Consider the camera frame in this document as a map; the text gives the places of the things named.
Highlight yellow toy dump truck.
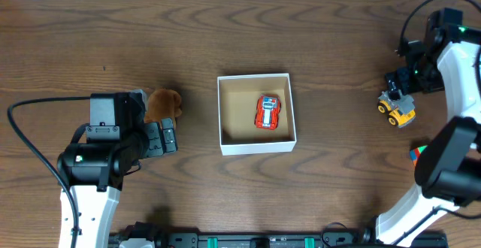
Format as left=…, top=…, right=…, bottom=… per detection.
left=377, top=91, right=416, bottom=128

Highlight red toy fire truck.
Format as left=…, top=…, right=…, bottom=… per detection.
left=254, top=95, right=281, bottom=130

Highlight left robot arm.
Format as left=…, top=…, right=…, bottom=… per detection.
left=57, top=118, right=178, bottom=247

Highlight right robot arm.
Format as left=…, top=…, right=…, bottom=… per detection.
left=363, top=8, right=480, bottom=247

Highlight brown plush toy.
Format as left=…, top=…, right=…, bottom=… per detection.
left=144, top=88, right=182, bottom=126

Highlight colourful puzzle cube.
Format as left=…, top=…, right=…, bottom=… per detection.
left=409, top=145, right=427, bottom=165

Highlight white cardboard box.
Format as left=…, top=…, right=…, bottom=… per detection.
left=217, top=73, right=297, bottom=156

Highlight black right camera box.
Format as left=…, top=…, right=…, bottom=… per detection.
left=395, top=38, right=426, bottom=73

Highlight black camera box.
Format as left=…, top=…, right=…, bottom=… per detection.
left=86, top=89, right=148, bottom=144
left=395, top=38, right=426, bottom=73

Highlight black left camera box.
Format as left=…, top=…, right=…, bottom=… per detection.
left=86, top=89, right=148, bottom=144

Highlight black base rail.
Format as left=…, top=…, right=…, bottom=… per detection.
left=108, top=221, right=452, bottom=248

